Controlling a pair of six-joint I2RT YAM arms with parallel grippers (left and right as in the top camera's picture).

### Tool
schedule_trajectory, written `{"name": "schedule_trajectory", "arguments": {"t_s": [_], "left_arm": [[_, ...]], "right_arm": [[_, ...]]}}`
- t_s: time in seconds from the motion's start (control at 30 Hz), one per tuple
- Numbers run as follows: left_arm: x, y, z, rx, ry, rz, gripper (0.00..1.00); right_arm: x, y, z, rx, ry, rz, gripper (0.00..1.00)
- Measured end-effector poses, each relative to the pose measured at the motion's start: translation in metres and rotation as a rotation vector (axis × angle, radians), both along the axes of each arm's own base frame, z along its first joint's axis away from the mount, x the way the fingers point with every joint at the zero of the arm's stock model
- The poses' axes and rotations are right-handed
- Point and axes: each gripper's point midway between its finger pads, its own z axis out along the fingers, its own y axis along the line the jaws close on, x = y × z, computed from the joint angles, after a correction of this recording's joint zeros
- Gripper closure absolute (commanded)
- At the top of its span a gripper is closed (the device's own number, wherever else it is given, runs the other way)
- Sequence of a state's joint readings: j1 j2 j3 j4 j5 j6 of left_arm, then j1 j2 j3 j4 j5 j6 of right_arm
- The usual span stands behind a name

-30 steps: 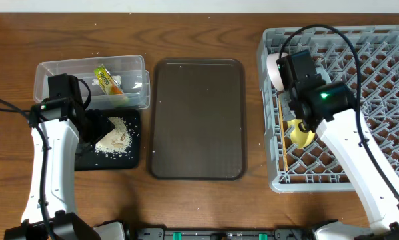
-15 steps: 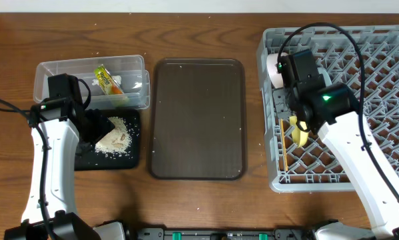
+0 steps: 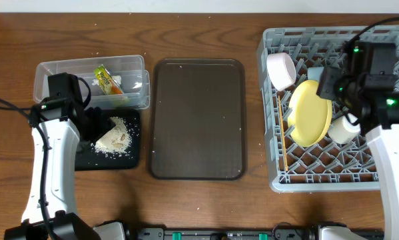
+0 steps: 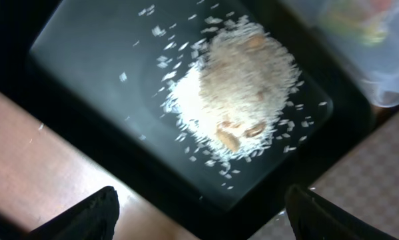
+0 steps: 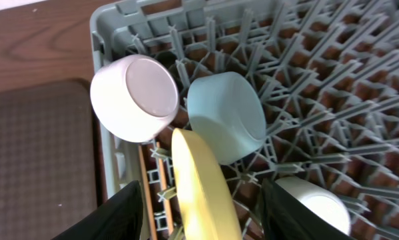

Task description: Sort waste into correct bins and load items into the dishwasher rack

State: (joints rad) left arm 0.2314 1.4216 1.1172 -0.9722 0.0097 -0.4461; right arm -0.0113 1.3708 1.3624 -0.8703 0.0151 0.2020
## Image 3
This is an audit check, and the light blue bowl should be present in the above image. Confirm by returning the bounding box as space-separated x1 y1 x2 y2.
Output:
307 67 324 82

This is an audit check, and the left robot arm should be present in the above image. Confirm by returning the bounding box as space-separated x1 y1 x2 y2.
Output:
4 73 127 239

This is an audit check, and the white bowl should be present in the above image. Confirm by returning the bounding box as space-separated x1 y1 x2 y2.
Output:
266 53 296 91

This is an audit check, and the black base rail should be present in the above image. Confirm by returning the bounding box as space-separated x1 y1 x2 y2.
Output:
89 218 386 240

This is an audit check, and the black waste tray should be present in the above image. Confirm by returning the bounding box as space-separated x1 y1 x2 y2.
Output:
75 109 141 171

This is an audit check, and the white cup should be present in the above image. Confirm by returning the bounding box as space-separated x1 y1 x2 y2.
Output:
328 113 360 144

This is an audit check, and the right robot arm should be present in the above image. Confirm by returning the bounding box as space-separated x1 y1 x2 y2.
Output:
316 40 399 239

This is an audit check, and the yellow plate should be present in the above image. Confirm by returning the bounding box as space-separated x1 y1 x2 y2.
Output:
288 80 332 147

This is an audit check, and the grey dishwasher rack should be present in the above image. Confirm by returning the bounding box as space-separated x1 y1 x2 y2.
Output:
257 26 380 193

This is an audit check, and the pile of rice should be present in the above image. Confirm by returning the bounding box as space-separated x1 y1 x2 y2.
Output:
94 117 132 154

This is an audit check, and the wooden chopstick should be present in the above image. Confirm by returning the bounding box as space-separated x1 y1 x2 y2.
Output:
278 95 288 172

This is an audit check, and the clear plastic bin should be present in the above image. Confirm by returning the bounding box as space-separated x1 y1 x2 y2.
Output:
33 55 151 109

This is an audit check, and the green snack wrapper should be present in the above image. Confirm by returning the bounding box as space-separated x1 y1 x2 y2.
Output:
94 65 129 107

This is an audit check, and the dark brown tray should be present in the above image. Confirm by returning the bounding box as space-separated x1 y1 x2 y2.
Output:
148 58 247 181

